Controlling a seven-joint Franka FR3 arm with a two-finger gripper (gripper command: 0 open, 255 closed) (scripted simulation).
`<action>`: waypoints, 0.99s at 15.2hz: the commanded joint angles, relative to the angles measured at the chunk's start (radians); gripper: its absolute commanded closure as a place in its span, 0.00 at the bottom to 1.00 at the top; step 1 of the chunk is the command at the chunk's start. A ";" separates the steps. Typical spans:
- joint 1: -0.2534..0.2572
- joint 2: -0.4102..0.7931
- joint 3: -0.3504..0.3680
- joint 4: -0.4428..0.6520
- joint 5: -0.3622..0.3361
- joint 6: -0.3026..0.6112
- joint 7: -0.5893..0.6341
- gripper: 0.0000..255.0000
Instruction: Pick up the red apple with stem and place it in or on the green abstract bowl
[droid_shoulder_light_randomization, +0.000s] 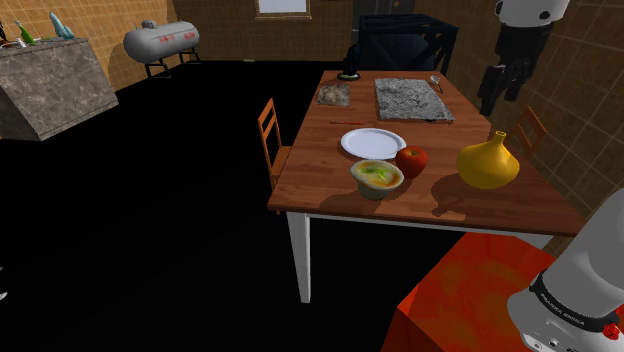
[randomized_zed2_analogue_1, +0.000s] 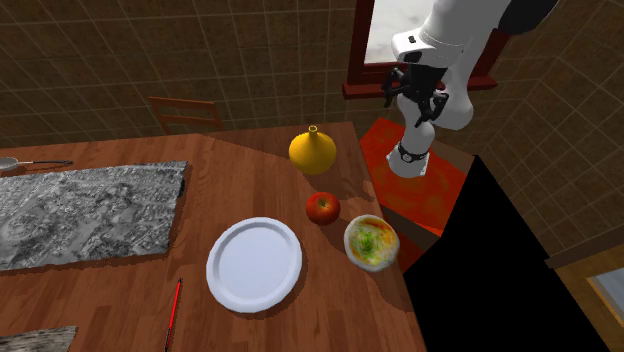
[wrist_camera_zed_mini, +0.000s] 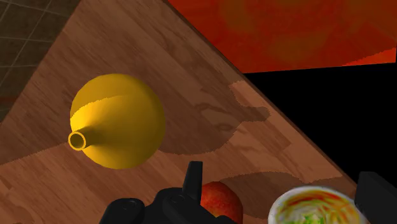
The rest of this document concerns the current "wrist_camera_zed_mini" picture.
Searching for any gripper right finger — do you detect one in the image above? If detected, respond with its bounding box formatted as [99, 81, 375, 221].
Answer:
[354, 171, 397, 224]

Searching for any red apple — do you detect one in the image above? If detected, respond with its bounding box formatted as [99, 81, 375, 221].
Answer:
[200, 181, 244, 224]

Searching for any white bowl with colourful pattern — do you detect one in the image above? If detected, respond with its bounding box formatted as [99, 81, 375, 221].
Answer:
[267, 185, 370, 224]

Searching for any yellow round vase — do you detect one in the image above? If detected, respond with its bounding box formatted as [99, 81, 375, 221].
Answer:
[67, 73, 166, 170]

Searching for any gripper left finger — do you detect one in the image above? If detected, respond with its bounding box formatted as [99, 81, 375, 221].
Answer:
[98, 160, 237, 224]

